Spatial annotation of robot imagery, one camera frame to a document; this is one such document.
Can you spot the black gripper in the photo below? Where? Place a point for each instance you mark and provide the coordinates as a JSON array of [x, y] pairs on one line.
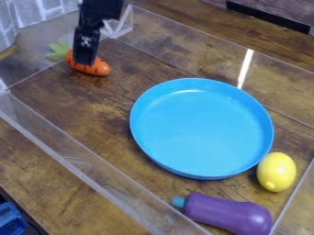
[[94, 12]]

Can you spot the orange toy carrot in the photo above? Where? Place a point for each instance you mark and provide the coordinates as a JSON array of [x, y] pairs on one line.
[[62, 51]]

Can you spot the blue round tray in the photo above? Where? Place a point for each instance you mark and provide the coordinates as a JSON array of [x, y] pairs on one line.
[[201, 128]]

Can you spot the white patterned curtain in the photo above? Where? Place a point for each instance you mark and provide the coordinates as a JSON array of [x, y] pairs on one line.
[[22, 13]]

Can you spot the dark baseboard strip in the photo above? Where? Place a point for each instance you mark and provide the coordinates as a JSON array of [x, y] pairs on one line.
[[281, 21]]

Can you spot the blue object at corner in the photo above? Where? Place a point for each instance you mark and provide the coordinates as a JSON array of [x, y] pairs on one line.
[[12, 222]]

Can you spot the yellow toy lemon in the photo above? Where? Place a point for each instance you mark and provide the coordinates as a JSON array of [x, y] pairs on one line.
[[277, 172]]

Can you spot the purple toy eggplant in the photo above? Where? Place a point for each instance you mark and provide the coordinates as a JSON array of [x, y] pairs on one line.
[[242, 218]]

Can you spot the clear acrylic enclosure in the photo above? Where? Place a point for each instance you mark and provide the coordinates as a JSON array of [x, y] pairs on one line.
[[71, 165]]

